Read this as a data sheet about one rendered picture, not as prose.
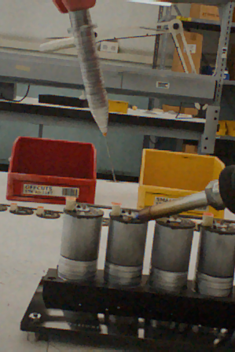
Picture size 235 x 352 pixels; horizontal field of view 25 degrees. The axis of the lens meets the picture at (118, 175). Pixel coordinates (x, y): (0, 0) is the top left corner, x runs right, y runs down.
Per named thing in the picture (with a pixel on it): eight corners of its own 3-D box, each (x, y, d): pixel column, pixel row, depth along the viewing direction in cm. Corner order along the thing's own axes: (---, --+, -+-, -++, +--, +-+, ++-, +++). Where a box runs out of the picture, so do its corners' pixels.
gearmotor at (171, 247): (186, 309, 32) (197, 226, 31) (145, 304, 32) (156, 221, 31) (182, 293, 34) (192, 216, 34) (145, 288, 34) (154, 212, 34)
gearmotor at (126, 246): (140, 303, 32) (150, 221, 31) (99, 298, 32) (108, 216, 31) (139, 287, 34) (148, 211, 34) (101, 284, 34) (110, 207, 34)
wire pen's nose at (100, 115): (92, 133, 30) (86, 108, 30) (109, 128, 30) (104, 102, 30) (99, 136, 29) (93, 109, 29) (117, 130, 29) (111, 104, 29)
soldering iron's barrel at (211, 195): (135, 230, 30) (227, 207, 26) (130, 203, 30) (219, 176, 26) (152, 228, 31) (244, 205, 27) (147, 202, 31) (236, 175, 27)
